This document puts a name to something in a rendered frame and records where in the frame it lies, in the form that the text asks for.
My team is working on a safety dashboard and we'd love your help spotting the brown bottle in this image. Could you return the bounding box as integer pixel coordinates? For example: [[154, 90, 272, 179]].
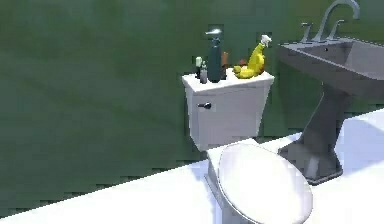
[[221, 51, 230, 80]]

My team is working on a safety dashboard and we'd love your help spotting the white toilet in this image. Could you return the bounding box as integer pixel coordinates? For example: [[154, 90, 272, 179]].
[[181, 67, 314, 224]]

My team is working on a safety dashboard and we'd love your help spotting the pale green candle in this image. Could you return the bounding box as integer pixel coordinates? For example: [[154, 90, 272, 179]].
[[195, 56, 203, 79]]

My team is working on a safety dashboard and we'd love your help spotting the dark teal spray bottle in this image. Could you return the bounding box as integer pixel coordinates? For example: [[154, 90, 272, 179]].
[[204, 28, 223, 84]]

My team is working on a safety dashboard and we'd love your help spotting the yellow cloth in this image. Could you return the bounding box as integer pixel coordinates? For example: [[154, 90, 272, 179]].
[[232, 65, 258, 80]]

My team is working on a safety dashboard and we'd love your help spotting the silver sink faucet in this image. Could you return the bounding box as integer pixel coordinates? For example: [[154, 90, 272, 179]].
[[299, 0, 361, 44]]

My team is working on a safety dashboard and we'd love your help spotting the yellow spray bottle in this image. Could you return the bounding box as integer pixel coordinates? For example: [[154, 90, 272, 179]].
[[247, 34, 273, 76]]

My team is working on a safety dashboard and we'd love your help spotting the grey pedestal sink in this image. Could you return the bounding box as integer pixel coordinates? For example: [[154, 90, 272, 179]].
[[277, 37, 384, 186]]

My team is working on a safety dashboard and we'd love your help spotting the small grey bottle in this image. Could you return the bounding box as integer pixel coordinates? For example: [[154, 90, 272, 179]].
[[199, 61, 209, 85]]

